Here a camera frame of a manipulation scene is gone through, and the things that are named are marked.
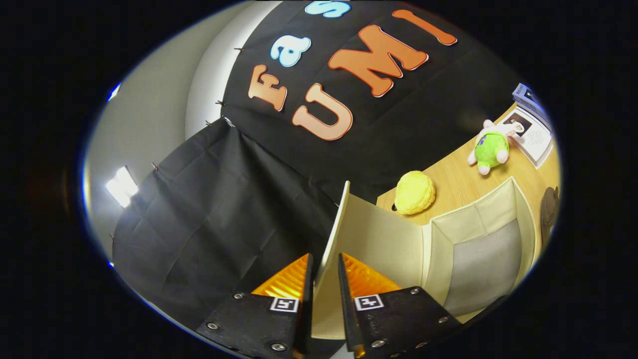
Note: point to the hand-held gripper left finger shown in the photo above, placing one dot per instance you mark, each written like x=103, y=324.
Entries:
x=305, y=309

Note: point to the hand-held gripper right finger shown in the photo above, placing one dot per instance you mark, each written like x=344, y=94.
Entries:
x=346, y=309

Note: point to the cream fabric storage box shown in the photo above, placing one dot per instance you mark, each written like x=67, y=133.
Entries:
x=389, y=239

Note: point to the brown fuzzy shoe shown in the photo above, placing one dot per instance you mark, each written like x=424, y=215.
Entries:
x=550, y=212

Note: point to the black backdrop cloth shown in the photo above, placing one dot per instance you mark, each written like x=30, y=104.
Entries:
x=224, y=209

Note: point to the yellow plush ball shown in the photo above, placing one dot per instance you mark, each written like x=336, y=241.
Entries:
x=414, y=193

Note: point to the green plush toy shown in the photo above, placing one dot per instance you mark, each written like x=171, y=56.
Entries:
x=491, y=148

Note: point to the ceiling light panel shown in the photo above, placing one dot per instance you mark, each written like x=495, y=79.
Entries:
x=121, y=186

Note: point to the white book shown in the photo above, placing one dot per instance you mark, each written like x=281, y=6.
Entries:
x=536, y=142

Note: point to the thin grey book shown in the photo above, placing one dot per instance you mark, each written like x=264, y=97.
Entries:
x=542, y=118

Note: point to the blue book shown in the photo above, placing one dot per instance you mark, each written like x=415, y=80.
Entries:
x=526, y=94

